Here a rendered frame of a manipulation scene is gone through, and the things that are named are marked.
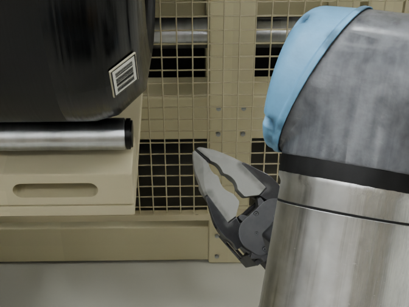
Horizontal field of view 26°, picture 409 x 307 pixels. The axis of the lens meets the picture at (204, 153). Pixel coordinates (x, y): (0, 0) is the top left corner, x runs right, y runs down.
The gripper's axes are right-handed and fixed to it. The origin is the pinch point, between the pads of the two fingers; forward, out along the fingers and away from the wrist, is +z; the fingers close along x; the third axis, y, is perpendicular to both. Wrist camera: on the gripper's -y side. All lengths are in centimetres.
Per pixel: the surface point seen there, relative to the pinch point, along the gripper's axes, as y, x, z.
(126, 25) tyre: -4.9, 2.0, 16.8
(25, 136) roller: 21.0, -11.6, 18.4
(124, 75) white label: 1.7, -0.3, 13.5
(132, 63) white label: 0.6, 1.2, 13.8
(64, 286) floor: 127, -16, -1
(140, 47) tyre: 1.5, 3.5, 14.9
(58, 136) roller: 20.3, -8.4, 15.4
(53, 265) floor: 132, -15, 5
